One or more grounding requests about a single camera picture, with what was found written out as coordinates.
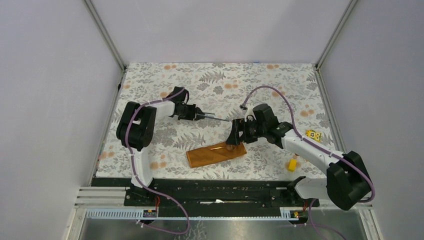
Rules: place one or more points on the left aluminium frame post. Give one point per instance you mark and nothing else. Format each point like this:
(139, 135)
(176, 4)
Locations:
(97, 19)

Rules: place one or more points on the right aluminium frame post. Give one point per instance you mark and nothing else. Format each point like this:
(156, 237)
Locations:
(335, 34)

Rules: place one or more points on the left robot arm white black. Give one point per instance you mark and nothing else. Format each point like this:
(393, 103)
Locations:
(135, 129)

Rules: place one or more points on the yellow cylinder block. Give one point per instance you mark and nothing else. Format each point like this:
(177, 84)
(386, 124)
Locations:
(292, 165)

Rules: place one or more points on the dark teal chopstick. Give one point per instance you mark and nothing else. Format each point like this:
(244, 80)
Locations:
(215, 118)

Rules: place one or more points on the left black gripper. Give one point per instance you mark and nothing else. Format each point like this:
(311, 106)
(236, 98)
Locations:
(192, 112)

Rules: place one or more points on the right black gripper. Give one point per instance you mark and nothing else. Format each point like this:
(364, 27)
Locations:
(240, 125)

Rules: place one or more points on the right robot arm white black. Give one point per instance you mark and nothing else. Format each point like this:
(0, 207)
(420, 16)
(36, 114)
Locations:
(346, 181)

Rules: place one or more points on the floral patterned table mat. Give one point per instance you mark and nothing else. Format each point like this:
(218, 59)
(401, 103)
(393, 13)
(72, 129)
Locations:
(291, 90)

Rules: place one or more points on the yellow numbered die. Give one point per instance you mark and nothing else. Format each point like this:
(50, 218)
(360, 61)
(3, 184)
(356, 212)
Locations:
(315, 135)

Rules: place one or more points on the brown wooden spoon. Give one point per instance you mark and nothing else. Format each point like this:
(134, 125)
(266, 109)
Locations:
(223, 147)

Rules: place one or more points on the orange cloth napkin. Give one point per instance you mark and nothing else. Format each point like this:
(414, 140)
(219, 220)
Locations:
(203, 156)

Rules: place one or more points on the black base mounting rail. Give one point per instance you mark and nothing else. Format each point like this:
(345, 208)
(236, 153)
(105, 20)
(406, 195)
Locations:
(217, 198)

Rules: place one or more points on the aluminium frame post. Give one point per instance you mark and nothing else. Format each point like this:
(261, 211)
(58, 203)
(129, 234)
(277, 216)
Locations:
(97, 19)
(335, 34)

